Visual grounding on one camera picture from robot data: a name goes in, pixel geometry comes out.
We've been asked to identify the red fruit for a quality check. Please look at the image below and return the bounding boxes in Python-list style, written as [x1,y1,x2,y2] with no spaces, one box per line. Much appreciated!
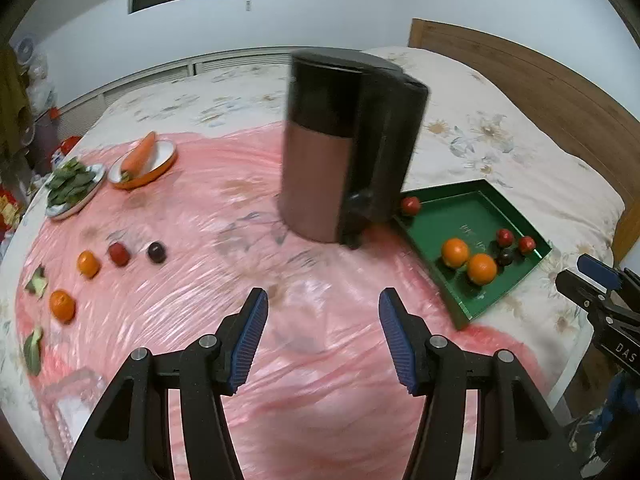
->
[107,242,131,266]
[400,196,421,217]
[518,236,536,255]
[496,229,514,248]

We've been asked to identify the dark plum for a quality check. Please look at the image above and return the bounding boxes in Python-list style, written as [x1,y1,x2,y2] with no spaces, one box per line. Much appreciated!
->
[495,247,515,268]
[146,242,167,264]

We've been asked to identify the orange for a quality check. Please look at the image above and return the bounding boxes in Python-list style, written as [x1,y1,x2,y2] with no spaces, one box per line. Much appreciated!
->
[49,289,76,324]
[466,254,498,286]
[440,237,470,269]

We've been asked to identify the orange single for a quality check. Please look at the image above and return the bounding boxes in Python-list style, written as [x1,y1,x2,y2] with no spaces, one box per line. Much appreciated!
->
[76,250,101,280]

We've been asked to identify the clear glass tray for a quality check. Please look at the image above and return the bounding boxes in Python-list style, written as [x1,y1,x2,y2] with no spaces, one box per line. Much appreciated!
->
[39,367,106,471]

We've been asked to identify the green shallow box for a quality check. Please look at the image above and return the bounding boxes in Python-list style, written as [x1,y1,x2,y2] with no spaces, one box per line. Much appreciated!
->
[394,180,551,330]

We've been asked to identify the bok choy leaf lower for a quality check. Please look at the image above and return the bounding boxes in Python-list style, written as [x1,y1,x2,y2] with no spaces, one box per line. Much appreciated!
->
[23,326,43,376]

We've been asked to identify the wooden headboard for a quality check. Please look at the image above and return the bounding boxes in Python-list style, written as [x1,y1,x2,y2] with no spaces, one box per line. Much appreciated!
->
[408,18,640,262]

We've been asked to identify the bok choy piece upper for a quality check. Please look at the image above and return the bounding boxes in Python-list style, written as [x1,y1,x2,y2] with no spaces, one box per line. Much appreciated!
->
[25,264,48,299]

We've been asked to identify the pink plastic sheet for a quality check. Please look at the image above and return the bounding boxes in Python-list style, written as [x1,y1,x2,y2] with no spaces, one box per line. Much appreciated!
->
[15,125,547,479]

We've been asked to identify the floral bed quilt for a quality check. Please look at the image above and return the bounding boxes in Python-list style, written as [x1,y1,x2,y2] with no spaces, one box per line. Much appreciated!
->
[1,47,624,479]

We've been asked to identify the white blue-rimmed plate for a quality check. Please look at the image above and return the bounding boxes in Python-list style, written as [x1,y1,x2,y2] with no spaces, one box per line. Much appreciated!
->
[46,159,106,221]

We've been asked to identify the red yellow snack box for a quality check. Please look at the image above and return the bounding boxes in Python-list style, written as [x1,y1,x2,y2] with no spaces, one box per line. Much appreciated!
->
[0,185,22,240]

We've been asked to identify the pile of green leaves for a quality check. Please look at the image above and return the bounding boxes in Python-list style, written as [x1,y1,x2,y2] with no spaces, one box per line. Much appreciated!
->
[46,157,96,207]

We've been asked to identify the orange oval dish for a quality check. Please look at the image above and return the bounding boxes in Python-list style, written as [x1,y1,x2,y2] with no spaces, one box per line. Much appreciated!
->
[107,140,178,191]

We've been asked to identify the carrot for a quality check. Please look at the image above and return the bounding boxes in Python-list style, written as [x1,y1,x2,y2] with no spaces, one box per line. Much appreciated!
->
[120,131,156,182]

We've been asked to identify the black and copper kettle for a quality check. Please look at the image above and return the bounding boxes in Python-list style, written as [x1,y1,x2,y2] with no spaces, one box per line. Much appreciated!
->
[278,48,430,248]

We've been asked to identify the brown jacket on rack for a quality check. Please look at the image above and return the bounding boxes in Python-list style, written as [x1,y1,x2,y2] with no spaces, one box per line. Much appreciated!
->
[0,44,32,160]

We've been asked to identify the small white fan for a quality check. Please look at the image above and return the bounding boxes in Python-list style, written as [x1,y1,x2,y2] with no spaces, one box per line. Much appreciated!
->
[14,36,37,66]

